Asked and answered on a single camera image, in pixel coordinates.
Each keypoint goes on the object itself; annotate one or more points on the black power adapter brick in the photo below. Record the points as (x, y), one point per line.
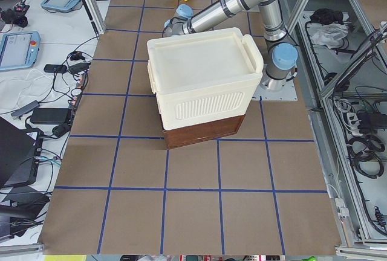
(49, 115)

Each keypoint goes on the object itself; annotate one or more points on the black cloth bundle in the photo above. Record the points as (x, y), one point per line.
(326, 16)

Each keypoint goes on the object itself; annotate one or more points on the black phone device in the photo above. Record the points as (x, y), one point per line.
(55, 68)

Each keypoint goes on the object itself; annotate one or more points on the crumpled white cloth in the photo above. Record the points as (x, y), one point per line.
(332, 35)

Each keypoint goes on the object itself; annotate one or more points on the brown wooden drawer cabinet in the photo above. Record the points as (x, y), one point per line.
(198, 133)

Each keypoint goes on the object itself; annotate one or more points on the cream plastic storage box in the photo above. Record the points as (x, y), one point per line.
(203, 77)

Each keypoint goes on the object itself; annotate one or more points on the grey usb hub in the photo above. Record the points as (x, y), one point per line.
(25, 109)

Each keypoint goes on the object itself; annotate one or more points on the black laptop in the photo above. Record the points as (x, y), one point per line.
(19, 151)

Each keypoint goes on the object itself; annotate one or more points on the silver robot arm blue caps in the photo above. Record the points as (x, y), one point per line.
(275, 32)

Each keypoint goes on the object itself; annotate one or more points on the blue teach pendant lower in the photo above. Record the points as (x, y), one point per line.
(19, 50)

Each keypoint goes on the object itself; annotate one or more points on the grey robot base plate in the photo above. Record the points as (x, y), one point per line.
(270, 90)

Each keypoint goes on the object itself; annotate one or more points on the aluminium frame post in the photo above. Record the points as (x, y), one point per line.
(95, 16)

